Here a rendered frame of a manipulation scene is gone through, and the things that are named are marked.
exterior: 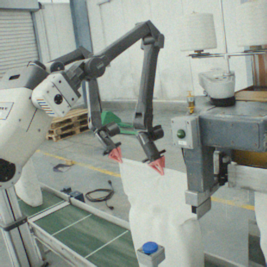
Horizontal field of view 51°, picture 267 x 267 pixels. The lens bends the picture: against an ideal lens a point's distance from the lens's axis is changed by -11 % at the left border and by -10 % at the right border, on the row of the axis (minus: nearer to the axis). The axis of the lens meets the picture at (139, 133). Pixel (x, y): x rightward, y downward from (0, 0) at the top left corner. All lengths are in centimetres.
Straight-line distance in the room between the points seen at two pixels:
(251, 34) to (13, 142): 95
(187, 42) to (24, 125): 71
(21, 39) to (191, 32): 786
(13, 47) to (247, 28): 797
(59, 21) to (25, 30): 124
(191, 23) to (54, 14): 851
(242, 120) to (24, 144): 77
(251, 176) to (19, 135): 86
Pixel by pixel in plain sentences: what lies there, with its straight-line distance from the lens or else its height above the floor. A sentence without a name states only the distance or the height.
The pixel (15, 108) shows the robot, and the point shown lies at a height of 143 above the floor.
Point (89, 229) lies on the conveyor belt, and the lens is 222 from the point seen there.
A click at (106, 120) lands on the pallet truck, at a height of 22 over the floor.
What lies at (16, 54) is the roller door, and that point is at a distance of 873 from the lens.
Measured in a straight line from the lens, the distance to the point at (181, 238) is 134.
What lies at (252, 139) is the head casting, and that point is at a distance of 86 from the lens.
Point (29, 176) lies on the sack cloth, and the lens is 269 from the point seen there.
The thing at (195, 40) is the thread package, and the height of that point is 157.
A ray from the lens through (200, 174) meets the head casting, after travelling 99.
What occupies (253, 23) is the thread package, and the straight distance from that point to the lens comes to 111.
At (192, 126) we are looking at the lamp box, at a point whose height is 131.
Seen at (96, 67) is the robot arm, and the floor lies 152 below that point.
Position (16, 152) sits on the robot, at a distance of 117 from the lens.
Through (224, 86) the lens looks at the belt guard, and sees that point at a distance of 100.
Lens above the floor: 154
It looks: 15 degrees down
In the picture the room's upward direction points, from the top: 8 degrees counter-clockwise
